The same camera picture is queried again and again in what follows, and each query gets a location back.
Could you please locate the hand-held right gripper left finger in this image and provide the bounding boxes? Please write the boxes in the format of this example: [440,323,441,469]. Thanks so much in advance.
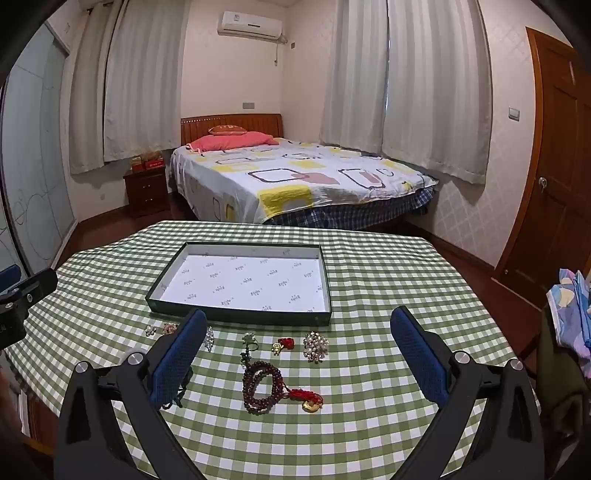
[54,308,208,480]

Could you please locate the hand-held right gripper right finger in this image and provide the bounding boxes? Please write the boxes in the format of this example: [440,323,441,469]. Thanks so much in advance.
[390,306,546,480]

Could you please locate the dark red bead bracelet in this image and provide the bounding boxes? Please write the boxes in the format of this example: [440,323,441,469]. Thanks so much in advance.
[240,333,287,416]

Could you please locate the pearl cluster brooch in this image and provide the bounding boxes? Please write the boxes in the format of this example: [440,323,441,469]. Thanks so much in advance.
[302,332,329,363]

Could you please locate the green shallow box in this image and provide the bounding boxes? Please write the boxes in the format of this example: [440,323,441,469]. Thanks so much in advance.
[145,241,334,326]

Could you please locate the green checkered tablecloth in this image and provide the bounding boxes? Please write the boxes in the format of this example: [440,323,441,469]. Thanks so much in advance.
[9,220,541,480]

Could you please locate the red tassel gold coin pendant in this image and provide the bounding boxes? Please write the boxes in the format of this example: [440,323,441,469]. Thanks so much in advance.
[288,388,325,413]

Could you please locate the frosted glass wardrobe door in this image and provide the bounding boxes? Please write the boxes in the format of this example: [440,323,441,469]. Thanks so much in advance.
[0,23,77,278]

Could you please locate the dark wooden nightstand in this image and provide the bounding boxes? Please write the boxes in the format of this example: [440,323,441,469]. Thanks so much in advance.
[123,166,169,217]

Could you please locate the dark green cloth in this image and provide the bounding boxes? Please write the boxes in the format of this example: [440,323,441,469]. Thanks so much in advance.
[536,300,591,439]

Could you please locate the colourful patterned cloth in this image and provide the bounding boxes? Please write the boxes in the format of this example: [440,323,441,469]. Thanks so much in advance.
[546,267,591,374]

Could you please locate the white curtain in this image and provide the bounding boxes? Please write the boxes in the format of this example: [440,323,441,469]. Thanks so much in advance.
[104,0,190,163]
[382,0,494,185]
[320,0,389,153]
[69,4,125,175]

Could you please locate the bed with patterned sheet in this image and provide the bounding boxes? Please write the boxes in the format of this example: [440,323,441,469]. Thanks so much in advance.
[167,134,439,232]

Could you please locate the wooden headboard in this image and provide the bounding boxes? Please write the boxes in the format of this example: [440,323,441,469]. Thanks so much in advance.
[180,113,283,146]

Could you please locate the pink pillow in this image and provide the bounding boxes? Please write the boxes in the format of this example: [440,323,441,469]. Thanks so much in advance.
[189,131,278,153]

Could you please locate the wooden door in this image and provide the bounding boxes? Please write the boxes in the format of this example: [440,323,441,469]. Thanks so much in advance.
[492,27,591,315]

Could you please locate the white air conditioner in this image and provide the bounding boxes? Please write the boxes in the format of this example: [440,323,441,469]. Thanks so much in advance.
[217,10,284,38]

